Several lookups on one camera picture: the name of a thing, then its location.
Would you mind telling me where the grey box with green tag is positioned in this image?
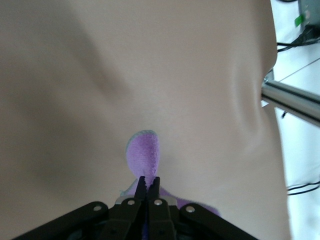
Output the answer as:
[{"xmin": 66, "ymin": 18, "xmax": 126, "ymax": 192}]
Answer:
[{"xmin": 294, "ymin": 0, "xmax": 320, "ymax": 29}]

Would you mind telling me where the brown table cover mat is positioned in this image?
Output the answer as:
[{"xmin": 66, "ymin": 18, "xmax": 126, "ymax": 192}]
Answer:
[{"xmin": 0, "ymin": 0, "xmax": 294, "ymax": 240}]

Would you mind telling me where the black cable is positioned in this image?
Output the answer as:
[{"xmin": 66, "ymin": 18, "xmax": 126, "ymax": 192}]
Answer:
[
  {"xmin": 276, "ymin": 26, "xmax": 320, "ymax": 54},
  {"xmin": 285, "ymin": 180, "xmax": 320, "ymax": 196}
]

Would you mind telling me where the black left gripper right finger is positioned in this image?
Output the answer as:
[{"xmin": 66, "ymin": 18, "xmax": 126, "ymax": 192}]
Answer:
[{"xmin": 147, "ymin": 176, "xmax": 256, "ymax": 240}]

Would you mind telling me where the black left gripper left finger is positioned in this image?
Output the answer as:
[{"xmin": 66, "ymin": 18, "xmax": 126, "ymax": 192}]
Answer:
[{"xmin": 14, "ymin": 176, "xmax": 147, "ymax": 240}]

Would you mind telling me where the purple towel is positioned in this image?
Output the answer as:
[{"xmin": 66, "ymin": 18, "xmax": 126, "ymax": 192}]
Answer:
[{"xmin": 119, "ymin": 129, "xmax": 223, "ymax": 240}]

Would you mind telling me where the silver mast bracket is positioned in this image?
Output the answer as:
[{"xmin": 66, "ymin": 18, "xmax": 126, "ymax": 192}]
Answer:
[{"xmin": 261, "ymin": 70, "xmax": 275, "ymax": 85}]

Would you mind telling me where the aluminium camera mast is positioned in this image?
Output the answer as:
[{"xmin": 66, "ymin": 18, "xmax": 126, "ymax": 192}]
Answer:
[{"xmin": 260, "ymin": 78, "xmax": 320, "ymax": 126}]

